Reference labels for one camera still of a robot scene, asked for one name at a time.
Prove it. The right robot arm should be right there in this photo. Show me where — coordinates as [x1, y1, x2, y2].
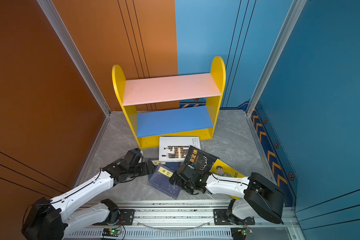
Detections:
[170, 164, 285, 225]

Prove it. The yellow pink blue bookshelf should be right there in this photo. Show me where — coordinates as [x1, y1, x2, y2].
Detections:
[112, 56, 226, 149]

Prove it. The left green circuit board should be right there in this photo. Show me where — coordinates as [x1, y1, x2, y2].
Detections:
[102, 228, 123, 239]

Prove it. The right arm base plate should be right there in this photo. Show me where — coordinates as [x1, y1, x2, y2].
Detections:
[213, 209, 256, 226]

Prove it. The right green circuit board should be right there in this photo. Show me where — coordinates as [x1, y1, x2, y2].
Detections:
[231, 228, 253, 240]

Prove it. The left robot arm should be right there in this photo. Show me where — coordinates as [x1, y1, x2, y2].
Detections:
[22, 148, 156, 240]

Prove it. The aluminium front rail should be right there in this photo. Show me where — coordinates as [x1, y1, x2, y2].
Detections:
[67, 200, 305, 240]

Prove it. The black book yellow title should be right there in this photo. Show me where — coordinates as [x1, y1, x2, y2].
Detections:
[184, 146, 219, 172]

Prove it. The dark blue book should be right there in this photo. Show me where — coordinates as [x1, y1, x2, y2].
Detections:
[148, 159, 182, 184]

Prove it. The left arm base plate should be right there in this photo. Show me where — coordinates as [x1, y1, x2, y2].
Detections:
[93, 209, 135, 227]

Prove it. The green circuit board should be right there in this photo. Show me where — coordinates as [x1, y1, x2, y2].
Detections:
[231, 228, 253, 240]
[102, 228, 123, 239]

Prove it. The yellow cartoon cover book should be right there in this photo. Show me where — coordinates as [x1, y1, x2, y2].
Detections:
[206, 159, 249, 199]

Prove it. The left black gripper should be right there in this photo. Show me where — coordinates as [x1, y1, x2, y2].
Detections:
[129, 160, 157, 179]

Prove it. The purple blue book yellow label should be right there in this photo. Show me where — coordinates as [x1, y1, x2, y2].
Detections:
[148, 164, 181, 200]

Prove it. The white book with dark bars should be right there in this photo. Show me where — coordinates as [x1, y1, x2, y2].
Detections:
[159, 137, 201, 162]

